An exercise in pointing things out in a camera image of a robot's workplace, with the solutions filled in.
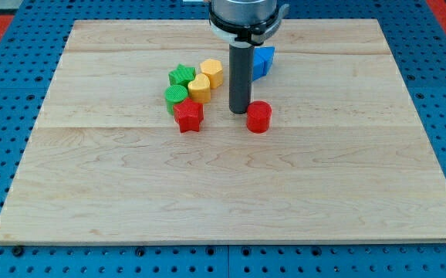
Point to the red star block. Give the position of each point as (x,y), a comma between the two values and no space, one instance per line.
(189,115)

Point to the green star block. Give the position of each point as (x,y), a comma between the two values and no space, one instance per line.
(182,75)

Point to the red cylinder block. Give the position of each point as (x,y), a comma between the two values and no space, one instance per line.
(258,116)

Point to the yellow heart block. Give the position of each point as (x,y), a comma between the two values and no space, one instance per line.
(199,89)

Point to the green cylinder block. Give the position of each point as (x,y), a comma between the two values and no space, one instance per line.
(173,95)

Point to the yellow hexagon block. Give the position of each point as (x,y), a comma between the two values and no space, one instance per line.
(213,69)

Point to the blue cube block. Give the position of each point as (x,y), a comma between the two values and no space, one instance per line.
(258,67)

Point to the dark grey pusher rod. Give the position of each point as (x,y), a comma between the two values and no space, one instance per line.
(240,78)

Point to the blue triangle block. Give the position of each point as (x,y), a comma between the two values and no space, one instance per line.
(267,53)

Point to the wooden board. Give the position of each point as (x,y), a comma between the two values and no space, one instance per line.
(346,159)

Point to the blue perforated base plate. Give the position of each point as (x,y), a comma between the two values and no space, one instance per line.
(29,52)

